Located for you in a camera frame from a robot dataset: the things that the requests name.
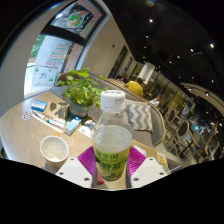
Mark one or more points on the group of ceiling lights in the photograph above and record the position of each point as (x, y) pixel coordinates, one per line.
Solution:
(151, 20)

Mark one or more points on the green potted plant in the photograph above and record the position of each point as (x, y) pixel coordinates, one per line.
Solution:
(81, 90)

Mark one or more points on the small light blue box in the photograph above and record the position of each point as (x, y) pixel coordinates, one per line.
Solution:
(72, 126)

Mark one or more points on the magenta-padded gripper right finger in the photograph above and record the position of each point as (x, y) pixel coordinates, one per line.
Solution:
(147, 169)

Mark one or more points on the grey white zigzag cushion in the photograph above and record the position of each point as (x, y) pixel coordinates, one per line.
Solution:
(141, 116)

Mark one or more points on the pill blister pack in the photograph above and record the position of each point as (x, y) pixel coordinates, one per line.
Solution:
(26, 115)

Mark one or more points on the brown paper cup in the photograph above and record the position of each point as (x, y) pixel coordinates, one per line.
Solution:
(53, 150)

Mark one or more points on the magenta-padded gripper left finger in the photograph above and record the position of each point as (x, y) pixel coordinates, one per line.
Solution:
(74, 169)

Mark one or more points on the window with coloured decals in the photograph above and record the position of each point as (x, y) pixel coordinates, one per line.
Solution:
(50, 66)

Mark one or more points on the person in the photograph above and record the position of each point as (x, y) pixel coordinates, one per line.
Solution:
(135, 88)
(154, 101)

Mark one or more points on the grey curved sofa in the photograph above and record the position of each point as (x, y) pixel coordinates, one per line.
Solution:
(141, 136)

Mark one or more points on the clear bottle with green label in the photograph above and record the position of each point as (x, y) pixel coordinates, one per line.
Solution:
(111, 140)

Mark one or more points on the small yellow card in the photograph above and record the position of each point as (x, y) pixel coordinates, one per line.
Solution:
(161, 158)

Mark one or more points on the blue white flat box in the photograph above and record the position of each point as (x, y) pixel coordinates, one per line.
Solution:
(39, 105)

